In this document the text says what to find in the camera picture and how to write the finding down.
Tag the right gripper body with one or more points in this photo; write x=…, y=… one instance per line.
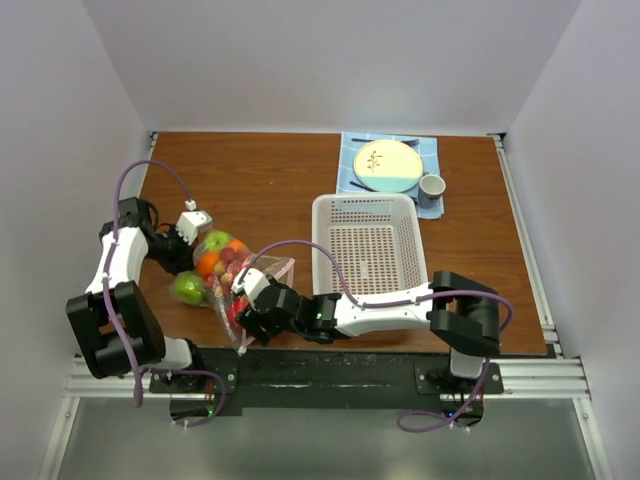
x=250, y=320

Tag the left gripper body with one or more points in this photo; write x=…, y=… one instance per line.
x=170, y=250

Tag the clear zip top bag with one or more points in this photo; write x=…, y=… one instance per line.
x=232, y=260

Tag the white plastic basket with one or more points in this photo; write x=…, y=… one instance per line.
x=372, y=239

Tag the red fake apple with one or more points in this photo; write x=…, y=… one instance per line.
x=235, y=311

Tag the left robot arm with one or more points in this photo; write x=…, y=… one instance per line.
x=115, y=288

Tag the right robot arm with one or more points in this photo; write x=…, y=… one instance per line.
x=462, y=313

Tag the orange fake fruit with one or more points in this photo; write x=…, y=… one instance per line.
x=206, y=264

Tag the green fake apple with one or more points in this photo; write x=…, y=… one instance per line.
x=189, y=289
x=216, y=240

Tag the cream and blue plate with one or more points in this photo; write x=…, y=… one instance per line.
x=388, y=167

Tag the small white cup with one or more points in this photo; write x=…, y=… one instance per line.
x=431, y=187

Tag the purple plastic fork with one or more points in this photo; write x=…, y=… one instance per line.
x=410, y=143

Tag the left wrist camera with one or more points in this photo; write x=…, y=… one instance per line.
x=191, y=222

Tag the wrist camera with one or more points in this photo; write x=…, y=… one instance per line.
x=191, y=222
x=251, y=283

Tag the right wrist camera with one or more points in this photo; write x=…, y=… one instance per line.
x=251, y=283

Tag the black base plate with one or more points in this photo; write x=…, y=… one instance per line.
x=334, y=379

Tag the aluminium frame rail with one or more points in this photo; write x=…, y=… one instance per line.
x=542, y=378

